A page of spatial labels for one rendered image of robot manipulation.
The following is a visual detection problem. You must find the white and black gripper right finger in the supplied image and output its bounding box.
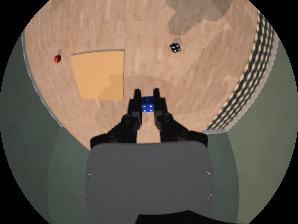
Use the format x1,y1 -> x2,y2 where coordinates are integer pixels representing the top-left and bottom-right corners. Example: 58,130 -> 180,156
153,88 -> 208,148

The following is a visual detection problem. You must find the black die with white pips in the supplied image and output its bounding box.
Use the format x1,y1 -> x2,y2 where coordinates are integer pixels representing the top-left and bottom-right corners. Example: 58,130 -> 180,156
170,43 -> 181,53

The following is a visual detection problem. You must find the blue die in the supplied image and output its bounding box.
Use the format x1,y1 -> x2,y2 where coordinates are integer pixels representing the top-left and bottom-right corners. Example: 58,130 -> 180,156
141,96 -> 154,112

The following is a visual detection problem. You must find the red die with white pips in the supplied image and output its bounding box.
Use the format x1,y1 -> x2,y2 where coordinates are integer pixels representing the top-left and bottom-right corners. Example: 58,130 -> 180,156
54,55 -> 61,63

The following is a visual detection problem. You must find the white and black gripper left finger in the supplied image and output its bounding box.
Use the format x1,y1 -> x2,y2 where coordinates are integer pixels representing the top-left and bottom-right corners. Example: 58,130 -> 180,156
90,89 -> 142,149

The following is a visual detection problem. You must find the orange flat mat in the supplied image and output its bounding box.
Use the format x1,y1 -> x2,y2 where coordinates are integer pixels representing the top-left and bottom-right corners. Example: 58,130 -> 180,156
71,51 -> 125,101

